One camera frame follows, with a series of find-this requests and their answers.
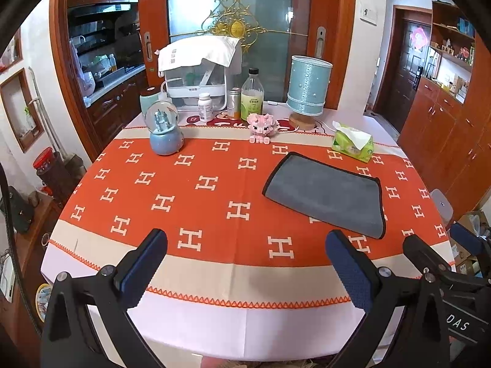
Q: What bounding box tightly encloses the orange green can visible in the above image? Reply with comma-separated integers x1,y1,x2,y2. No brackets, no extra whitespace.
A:
227,88,242,120

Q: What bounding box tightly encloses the white countertop appliance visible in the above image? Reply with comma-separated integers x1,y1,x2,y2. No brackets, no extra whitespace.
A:
164,38,243,112

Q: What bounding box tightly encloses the wooden kitchen cabinet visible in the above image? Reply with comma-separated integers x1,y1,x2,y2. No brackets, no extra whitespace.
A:
50,0,148,162

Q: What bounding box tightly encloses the dark wooden door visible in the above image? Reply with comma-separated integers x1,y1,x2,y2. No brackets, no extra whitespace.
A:
374,5,432,123

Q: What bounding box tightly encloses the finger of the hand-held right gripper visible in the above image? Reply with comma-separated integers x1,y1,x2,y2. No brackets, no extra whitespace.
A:
450,222,486,257
403,234,452,277

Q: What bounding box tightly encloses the red lidded jar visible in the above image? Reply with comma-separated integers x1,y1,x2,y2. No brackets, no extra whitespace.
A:
33,147,59,179

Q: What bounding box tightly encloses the blue snow globe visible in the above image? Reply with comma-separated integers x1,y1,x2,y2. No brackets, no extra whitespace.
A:
143,101,184,156

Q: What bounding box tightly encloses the glass bottle with black cap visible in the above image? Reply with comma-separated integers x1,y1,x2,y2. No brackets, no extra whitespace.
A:
240,68,264,122

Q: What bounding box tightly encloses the glass door with gold ornament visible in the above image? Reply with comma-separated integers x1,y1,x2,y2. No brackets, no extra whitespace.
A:
137,0,357,110

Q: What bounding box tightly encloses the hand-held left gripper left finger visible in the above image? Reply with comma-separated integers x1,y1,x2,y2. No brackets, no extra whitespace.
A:
40,229,168,368

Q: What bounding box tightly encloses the mint bottle with brown lid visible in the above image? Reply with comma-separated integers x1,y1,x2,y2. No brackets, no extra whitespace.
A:
140,87,166,116

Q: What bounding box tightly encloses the cardboard box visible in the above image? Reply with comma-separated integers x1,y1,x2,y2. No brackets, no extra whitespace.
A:
447,210,491,277

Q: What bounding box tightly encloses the wooden shelf cabinet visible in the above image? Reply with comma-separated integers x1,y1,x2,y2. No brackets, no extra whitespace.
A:
397,1,491,223

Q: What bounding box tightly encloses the white mop handle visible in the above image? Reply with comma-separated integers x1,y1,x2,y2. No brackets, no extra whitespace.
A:
28,67,66,162

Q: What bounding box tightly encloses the white pill bottle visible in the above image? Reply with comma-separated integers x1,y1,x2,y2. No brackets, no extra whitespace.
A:
198,93,213,122

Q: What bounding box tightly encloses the grey towel with black edge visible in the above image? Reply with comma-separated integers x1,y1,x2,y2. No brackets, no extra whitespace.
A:
262,152,386,239

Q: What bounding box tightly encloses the black bag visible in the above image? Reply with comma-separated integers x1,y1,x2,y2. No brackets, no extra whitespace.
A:
0,186,36,234

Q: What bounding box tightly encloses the grey chair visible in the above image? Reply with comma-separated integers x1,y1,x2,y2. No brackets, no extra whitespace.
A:
429,189,455,228

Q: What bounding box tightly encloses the white wall switch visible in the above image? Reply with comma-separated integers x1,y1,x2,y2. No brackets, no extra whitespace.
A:
360,2,379,24

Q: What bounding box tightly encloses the green tissue pack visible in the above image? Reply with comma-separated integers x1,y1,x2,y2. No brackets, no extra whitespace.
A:
332,121,374,163

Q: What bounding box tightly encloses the white cloth cover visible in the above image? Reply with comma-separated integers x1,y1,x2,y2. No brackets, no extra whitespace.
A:
157,35,242,73

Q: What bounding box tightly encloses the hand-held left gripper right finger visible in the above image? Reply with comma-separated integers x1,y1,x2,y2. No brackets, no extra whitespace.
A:
325,230,450,368

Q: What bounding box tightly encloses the blue lamp with wooden base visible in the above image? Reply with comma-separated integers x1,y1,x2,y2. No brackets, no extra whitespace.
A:
286,55,333,131

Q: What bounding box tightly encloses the orange patterned tablecloth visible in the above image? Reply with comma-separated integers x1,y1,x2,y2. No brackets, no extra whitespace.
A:
40,103,457,363

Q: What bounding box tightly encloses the pink block pig toy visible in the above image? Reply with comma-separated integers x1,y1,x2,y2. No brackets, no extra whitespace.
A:
246,113,277,143

